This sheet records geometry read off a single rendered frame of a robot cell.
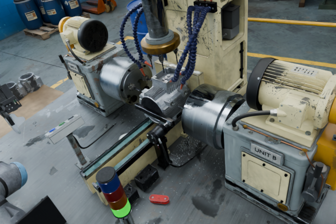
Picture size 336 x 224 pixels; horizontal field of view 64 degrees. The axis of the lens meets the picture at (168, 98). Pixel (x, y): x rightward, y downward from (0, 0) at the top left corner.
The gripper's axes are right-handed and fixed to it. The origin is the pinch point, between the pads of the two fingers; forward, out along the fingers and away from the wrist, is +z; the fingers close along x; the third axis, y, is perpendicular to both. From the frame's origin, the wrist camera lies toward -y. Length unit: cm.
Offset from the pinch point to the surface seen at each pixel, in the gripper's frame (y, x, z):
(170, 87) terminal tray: 61, -30, 16
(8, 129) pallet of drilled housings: 12, 203, 20
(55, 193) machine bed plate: -2.0, 5.0, 34.8
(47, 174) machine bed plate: 1.3, 18.2, 29.1
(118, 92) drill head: 48.9, -2.7, 9.7
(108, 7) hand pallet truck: 329, 421, -73
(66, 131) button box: 16.3, -3.5, 11.2
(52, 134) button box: 10.5, -3.5, 8.6
